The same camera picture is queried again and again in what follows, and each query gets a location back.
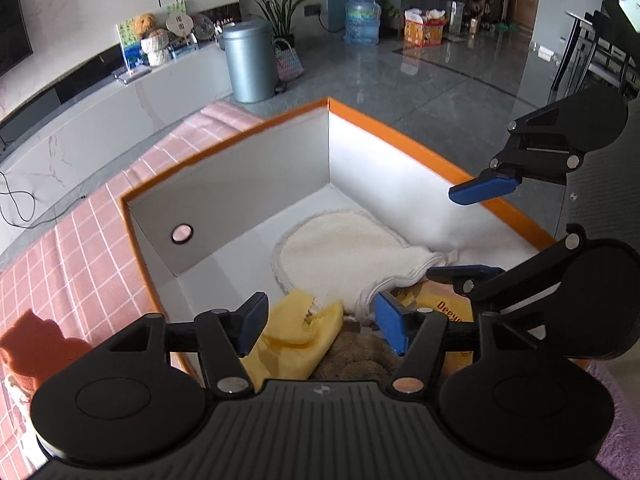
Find grey metal trash can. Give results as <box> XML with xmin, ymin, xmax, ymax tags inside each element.
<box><xmin>221</xmin><ymin>18</ymin><xmax>279</xmax><ymax>104</ymax></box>

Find orange bear-shaped sponge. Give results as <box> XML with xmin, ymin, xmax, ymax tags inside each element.
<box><xmin>1</xmin><ymin>310</ymin><xmax>92</xmax><ymax>394</ymax></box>

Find pink white crochet piece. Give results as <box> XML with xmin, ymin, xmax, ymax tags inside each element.
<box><xmin>3</xmin><ymin>375</ymin><xmax>46</xmax><ymax>469</ymax></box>

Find brown plush toy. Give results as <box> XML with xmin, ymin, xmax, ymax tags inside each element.
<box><xmin>310</xmin><ymin>332</ymin><xmax>401</xmax><ymax>384</ymax></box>

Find orange cardboard box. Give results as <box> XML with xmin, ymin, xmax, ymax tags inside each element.
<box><xmin>120</xmin><ymin>96</ymin><xmax>594</xmax><ymax>380</ymax></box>

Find yellow cloth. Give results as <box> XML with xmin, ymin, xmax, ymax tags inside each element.
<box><xmin>241</xmin><ymin>289</ymin><xmax>344</xmax><ymax>391</ymax></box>

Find blue water jug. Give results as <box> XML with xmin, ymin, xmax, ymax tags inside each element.
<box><xmin>343</xmin><ymin>0</ymin><xmax>381</xmax><ymax>46</ymax></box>

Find black wall television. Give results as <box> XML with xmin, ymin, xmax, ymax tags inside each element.
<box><xmin>0</xmin><ymin>0</ymin><xmax>32</xmax><ymax>76</ymax></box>

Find red yellow gift box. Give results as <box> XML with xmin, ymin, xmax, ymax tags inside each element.
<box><xmin>404</xmin><ymin>8</ymin><xmax>447</xmax><ymax>48</ymax></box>

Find orange snack packet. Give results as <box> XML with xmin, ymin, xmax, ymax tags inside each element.
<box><xmin>394</xmin><ymin>278</ymin><xmax>476</xmax><ymax>378</ymax></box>

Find woven small basket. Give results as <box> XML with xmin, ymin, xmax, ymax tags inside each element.
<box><xmin>273</xmin><ymin>38</ymin><xmax>305</xmax><ymax>82</ymax></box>

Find pink checkered tablecloth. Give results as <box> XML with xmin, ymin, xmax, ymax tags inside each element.
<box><xmin>1</xmin><ymin>101</ymin><xmax>260</xmax><ymax>344</ymax></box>

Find black dining chairs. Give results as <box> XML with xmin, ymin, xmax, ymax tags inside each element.
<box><xmin>548</xmin><ymin>11</ymin><xmax>639</xmax><ymax>103</ymax></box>

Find white round towel pad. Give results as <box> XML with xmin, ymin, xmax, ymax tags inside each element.
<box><xmin>271</xmin><ymin>209</ymin><xmax>459</xmax><ymax>324</ymax></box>

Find white TV console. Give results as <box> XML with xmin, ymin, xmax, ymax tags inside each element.
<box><xmin>1</xmin><ymin>44</ymin><xmax>231</xmax><ymax>249</ymax></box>

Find long-leaf potted plant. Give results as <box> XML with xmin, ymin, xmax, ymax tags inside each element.
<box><xmin>224</xmin><ymin>0</ymin><xmax>327</xmax><ymax>49</ymax></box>

